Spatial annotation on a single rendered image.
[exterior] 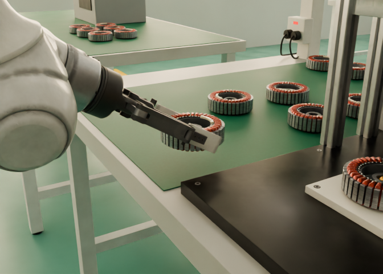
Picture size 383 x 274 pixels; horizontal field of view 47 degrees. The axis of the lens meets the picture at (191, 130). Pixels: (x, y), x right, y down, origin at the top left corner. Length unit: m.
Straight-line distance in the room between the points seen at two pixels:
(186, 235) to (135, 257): 1.20
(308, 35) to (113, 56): 0.76
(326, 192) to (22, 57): 0.45
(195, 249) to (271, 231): 0.11
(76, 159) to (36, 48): 0.97
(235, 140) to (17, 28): 0.57
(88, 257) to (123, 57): 0.79
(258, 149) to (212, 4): 4.93
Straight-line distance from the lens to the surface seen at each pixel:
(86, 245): 1.55
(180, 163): 0.80
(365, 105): 0.92
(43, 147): 0.42
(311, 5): 1.69
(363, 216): 0.63
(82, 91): 0.62
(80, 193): 1.45
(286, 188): 0.69
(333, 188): 0.68
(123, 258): 1.82
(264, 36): 6.31
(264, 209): 0.63
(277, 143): 0.90
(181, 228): 0.63
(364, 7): 0.78
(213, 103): 1.06
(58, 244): 1.95
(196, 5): 5.62
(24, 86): 0.41
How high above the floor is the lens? 1.09
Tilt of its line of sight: 21 degrees down
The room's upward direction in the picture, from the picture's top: straight up
